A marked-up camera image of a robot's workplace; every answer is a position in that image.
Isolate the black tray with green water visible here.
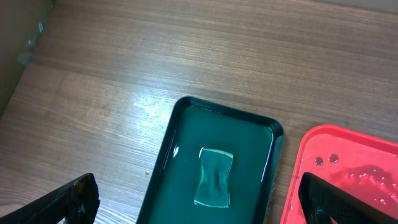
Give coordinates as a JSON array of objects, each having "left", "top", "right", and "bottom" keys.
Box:
[{"left": 137, "top": 97, "right": 284, "bottom": 224}]

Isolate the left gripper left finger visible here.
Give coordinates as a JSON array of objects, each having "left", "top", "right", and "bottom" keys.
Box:
[{"left": 1, "top": 173, "right": 100, "bottom": 224}]

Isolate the red plastic tray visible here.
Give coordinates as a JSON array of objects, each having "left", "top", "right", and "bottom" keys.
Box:
[{"left": 281, "top": 124, "right": 397, "bottom": 223}]

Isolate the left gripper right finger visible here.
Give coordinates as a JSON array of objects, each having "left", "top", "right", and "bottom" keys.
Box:
[{"left": 298, "top": 172, "right": 397, "bottom": 224}]

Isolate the green sponge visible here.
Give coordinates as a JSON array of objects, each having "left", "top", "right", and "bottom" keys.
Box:
[{"left": 193, "top": 147, "right": 234, "bottom": 208}]

